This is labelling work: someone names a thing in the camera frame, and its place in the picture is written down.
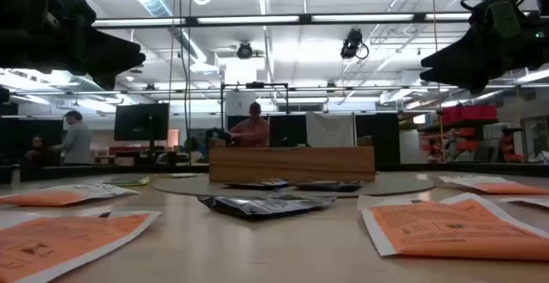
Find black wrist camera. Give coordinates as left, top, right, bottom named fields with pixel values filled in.
left=57, top=0, right=98, bottom=27
left=486, top=0, right=525, bottom=40

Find black monitor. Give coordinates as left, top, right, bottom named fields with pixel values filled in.
left=113, top=102, right=171, bottom=142

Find wooden tea organizer box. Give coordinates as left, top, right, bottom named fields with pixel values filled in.
left=208, top=138, right=377, bottom=184

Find storage shelf rack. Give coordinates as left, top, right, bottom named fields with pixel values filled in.
left=418, top=105, right=531, bottom=165

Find black overhead frame bar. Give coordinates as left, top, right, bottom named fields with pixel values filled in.
left=92, top=12, right=473, bottom=27

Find white cloth panel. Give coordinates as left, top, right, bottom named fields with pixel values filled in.
left=305, top=111, right=356, bottom=148

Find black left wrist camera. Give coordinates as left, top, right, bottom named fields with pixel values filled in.
left=57, top=0, right=98, bottom=27

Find person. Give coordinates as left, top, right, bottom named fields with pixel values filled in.
left=51, top=110, right=94, bottom=166
left=226, top=101, right=271, bottom=148
left=23, top=135, right=46, bottom=167

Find black overhead camera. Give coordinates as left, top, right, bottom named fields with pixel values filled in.
left=340, top=27, right=371, bottom=61

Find round grey table mat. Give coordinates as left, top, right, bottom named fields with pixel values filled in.
left=150, top=172, right=437, bottom=198

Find black divider panel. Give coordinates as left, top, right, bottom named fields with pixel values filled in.
left=268, top=114, right=308, bottom=148
left=0, top=117, right=64, bottom=167
left=354, top=113, right=401, bottom=167

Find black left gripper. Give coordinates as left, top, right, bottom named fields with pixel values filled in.
left=0, top=19, right=147, bottom=91

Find dark blackcurrant tea packet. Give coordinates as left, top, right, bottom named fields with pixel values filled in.
left=196, top=191, right=338, bottom=220
left=294, top=179, right=365, bottom=193
left=225, top=178, right=293, bottom=191

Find red storage bins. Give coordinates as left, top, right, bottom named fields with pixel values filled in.
left=441, top=105, right=498, bottom=125

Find round black ceiling device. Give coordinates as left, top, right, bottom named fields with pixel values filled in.
left=235, top=41, right=255, bottom=60

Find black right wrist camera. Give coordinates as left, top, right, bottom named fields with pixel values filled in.
left=486, top=0, right=525, bottom=40

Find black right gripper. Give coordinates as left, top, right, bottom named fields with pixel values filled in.
left=419, top=15, right=549, bottom=94

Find black table rail frame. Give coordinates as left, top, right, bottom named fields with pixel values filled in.
left=0, top=162, right=549, bottom=179

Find black background station frame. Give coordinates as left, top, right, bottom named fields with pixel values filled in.
left=220, top=81, right=291, bottom=148

